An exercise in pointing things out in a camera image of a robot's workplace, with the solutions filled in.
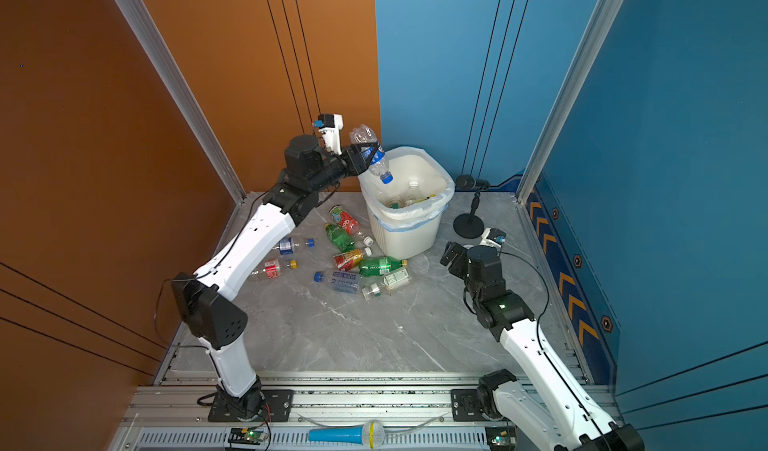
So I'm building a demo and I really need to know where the left green circuit board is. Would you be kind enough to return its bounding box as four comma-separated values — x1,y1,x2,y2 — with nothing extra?
227,427,270,449

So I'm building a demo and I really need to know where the white plastic waste bin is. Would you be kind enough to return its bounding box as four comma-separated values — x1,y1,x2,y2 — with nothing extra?
358,146,455,260

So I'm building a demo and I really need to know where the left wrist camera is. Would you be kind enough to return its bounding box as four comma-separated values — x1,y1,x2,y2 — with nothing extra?
313,114,344,155

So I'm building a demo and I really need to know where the clear bottle blue cap far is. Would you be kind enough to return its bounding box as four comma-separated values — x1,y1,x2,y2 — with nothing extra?
273,236,315,256

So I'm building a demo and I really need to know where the bright lime green bottle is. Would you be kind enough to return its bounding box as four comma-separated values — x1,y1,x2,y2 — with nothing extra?
388,195,435,210

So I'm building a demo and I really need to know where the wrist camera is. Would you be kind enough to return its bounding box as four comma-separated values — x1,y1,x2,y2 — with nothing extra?
313,114,344,155
480,227,507,250

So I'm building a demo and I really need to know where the black microphone stand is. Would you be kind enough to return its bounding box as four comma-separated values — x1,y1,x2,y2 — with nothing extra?
453,174,491,239

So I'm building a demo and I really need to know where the red cartoon label bottle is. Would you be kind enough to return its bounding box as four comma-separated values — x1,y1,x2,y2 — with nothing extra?
329,205,374,247

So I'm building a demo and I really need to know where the right green circuit board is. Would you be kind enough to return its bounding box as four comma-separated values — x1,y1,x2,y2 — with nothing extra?
485,427,517,451

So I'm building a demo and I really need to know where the small clear white-label bottle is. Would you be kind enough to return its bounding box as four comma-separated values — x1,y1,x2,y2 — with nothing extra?
361,268,412,301

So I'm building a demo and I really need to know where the blue handheld microphone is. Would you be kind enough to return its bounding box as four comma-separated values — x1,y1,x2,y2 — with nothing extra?
308,421,386,449

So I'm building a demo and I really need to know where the clear soda water bottle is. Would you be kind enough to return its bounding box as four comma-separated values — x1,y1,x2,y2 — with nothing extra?
313,270,362,294

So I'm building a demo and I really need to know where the green circuit board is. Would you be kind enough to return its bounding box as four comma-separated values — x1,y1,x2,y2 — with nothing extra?
485,427,517,451
227,427,270,449

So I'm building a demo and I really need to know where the aluminium corner post right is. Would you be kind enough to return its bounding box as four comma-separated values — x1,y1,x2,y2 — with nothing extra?
516,0,625,205

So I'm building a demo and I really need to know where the aluminium corner post left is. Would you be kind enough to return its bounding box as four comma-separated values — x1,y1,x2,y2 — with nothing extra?
113,0,246,203

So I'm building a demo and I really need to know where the red yellow label bottle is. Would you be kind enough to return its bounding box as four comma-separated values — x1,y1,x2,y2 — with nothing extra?
334,247,372,272

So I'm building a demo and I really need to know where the aluminium corner post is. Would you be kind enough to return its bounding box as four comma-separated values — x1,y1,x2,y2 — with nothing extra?
113,0,246,203
516,0,625,205

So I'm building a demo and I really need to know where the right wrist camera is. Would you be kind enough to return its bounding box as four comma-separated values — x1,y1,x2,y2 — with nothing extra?
480,227,507,250

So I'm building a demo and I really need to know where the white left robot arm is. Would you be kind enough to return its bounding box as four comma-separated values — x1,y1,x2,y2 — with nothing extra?
170,135,380,421

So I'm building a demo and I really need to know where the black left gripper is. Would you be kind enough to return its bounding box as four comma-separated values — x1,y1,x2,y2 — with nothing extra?
305,141,374,199

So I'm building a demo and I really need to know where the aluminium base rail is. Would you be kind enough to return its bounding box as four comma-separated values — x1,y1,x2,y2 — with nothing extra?
109,371,532,450

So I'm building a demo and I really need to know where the dark green soda bottle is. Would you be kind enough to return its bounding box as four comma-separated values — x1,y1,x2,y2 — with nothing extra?
324,223,356,253

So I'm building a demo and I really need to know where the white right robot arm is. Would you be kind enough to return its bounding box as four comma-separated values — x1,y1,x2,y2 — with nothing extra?
441,242,645,450

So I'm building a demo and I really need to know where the green bottle yellow cap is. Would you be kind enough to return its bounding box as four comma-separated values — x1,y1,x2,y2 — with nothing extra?
358,256,408,277

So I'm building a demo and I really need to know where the clear cola bottle yellow cap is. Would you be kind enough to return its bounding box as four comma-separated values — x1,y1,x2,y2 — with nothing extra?
249,258,298,281

